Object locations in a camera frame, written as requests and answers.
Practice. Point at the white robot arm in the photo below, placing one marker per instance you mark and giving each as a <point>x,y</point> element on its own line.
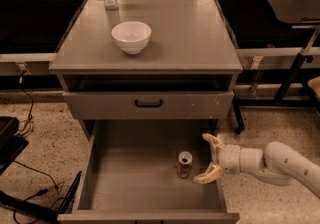
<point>276,164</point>

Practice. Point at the open grey middle drawer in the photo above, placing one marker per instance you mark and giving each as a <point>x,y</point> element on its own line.
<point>130,176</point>

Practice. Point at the black equipment base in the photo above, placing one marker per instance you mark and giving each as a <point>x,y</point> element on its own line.
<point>12,143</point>

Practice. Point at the white ceramic bowl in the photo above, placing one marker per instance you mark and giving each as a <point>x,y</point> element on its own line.
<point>132,37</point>

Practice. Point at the black drawer handle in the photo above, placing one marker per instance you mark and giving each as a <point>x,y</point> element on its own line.
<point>142,104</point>

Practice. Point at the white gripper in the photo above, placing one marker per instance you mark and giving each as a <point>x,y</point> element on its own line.
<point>230,158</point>

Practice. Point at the orange soda can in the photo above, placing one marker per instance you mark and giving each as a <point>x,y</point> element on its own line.
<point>184,164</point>

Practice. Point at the closed grey top drawer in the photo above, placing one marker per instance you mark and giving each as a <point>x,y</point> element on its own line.
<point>176,105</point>

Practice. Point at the grey drawer cabinet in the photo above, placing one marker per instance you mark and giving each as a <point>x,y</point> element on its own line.
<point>189,50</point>

